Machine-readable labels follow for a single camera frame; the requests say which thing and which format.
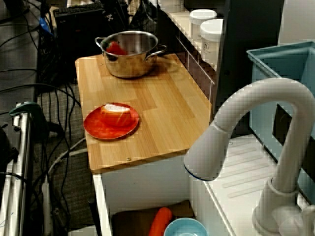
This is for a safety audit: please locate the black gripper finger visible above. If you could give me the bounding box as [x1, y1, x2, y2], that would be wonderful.
[102, 4, 127, 28]

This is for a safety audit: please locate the long red pepper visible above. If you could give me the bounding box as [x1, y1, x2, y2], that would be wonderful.
[105, 41, 128, 56]

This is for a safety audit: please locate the white topped bread piece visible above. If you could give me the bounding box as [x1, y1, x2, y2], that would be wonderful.
[100, 103, 132, 128]

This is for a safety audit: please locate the black computer case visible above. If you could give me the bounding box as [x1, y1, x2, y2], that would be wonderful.
[54, 6, 106, 82]

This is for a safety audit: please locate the stainless steel pot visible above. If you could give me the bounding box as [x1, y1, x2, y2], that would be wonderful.
[94, 30, 168, 79]

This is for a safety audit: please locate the beige tiled shelf ledge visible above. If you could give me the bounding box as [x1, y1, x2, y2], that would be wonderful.
[167, 11, 223, 72]

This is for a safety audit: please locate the white lidded jar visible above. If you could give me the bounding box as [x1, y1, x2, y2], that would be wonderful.
[199, 19, 225, 67]
[189, 9, 218, 41]

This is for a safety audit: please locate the orange round plate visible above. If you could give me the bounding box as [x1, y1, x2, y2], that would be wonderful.
[83, 102, 140, 141]

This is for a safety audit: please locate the green clamp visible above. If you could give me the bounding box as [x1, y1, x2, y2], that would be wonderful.
[9, 102, 50, 138]

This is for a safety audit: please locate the dark grey upright panel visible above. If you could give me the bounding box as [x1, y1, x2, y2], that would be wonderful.
[214, 0, 285, 116]

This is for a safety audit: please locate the light blue plastic bin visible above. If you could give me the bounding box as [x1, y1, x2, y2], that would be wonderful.
[247, 41, 315, 205]

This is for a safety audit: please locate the grey toy faucet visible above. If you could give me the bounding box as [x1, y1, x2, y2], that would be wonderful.
[184, 78, 315, 236]

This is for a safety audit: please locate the white toy sink unit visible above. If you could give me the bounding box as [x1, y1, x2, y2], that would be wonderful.
[93, 134, 315, 236]

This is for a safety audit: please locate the orange toy carrot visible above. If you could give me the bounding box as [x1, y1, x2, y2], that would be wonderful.
[148, 207, 173, 236]

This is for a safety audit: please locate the light blue bowl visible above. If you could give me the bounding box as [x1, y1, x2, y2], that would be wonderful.
[163, 217, 209, 236]

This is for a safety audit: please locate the blue cable tag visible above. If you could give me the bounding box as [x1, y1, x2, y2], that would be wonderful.
[39, 17, 54, 36]

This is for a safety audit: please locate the black cable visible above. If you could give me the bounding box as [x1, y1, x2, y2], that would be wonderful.
[0, 68, 37, 74]
[0, 83, 83, 109]

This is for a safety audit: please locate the white cable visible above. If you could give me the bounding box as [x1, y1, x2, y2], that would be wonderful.
[48, 137, 88, 175]

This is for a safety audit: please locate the silver aluminium frame rail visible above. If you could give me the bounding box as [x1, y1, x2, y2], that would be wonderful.
[0, 105, 34, 236]

